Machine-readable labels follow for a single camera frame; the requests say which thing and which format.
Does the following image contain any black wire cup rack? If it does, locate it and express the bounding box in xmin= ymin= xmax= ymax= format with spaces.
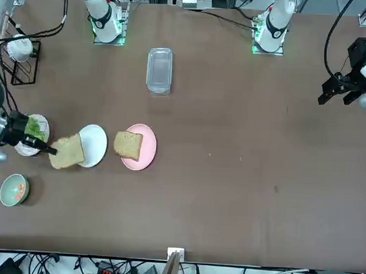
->
xmin=0 ymin=37 xmax=42 ymax=87

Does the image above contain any white cup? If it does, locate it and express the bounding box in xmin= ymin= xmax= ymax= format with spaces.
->
xmin=7 ymin=34 xmax=34 ymax=63

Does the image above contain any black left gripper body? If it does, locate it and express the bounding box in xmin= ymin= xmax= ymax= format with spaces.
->
xmin=341 ymin=36 xmax=366 ymax=83

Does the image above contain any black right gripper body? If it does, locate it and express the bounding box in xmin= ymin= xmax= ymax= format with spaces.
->
xmin=5 ymin=111 xmax=31 ymax=148

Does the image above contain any green bowl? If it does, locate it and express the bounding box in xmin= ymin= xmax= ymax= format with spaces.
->
xmin=0 ymin=173 xmax=31 ymax=207

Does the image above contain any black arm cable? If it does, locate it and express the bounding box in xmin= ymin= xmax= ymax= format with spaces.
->
xmin=323 ymin=0 xmax=356 ymax=79
xmin=0 ymin=0 xmax=70 ymax=46

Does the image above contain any clear plastic container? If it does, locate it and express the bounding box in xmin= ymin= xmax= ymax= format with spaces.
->
xmin=145 ymin=46 xmax=175 ymax=97

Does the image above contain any black device with red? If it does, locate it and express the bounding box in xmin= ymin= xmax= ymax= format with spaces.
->
xmin=96 ymin=261 xmax=119 ymax=274

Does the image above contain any white round plate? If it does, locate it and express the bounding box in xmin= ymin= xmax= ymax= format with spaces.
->
xmin=13 ymin=112 xmax=51 ymax=157
xmin=77 ymin=123 xmax=108 ymax=169

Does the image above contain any green lettuce leaf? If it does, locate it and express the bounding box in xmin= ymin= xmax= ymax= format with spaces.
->
xmin=25 ymin=115 xmax=48 ymax=142

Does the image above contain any black base cable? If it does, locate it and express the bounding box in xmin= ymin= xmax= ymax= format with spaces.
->
xmin=198 ymin=5 xmax=257 ymax=31

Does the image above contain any brown bread slice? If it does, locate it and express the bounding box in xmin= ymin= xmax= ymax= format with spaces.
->
xmin=47 ymin=132 xmax=87 ymax=171
xmin=113 ymin=130 xmax=144 ymax=162

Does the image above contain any pink round plate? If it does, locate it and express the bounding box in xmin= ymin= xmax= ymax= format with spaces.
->
xmin=119 ymin=122 xmax=158 ymax=172

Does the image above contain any aluminium camera post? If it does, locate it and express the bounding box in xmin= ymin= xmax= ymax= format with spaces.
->
xmin=166 ymin=246 xmax=186 ymax=274

